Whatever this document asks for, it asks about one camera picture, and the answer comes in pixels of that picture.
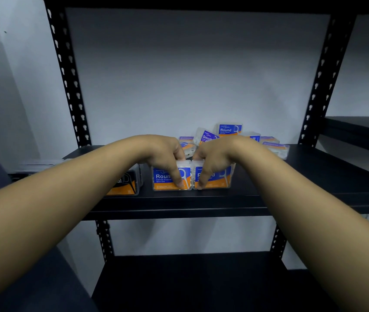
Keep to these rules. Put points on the person's left thumb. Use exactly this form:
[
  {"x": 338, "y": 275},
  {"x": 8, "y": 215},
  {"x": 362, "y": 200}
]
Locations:
[{"x": 176, "y": 175}]

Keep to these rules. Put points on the person's right forearm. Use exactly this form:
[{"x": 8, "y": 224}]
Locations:
[{"x": 308, "y": 217}]

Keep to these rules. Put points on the person's right hand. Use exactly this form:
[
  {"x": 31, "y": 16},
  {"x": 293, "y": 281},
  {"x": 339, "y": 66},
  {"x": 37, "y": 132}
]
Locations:
[{"x": 218, "y": 152}]

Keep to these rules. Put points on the black metal shelving rack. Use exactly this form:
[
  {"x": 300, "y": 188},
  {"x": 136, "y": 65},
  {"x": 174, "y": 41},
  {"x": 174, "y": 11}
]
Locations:
[
  {"x": 301, "y": 178},
  {"x": 360, "y": 133}
]

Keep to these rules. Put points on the person's left hand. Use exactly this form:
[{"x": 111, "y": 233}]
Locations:
[{"x": 158, "y": 149}]

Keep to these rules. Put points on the person's right thumb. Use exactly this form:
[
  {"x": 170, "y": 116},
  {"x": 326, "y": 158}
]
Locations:
[{"x": 204, "y": 177}]

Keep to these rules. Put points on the person's left forearm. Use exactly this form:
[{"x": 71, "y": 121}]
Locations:
[{"x": 57, "y": 207}]

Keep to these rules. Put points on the blue orange dental floss box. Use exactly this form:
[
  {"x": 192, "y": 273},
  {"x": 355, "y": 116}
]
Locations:
[
  {"x": 221, "y": 180},
  {"x": 129, "y": 186},
  {"x": 163, "y": 178}
]

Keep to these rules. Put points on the pile of dental floss packs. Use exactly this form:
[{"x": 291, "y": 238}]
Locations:
[{"x": 230, "y": 129}]

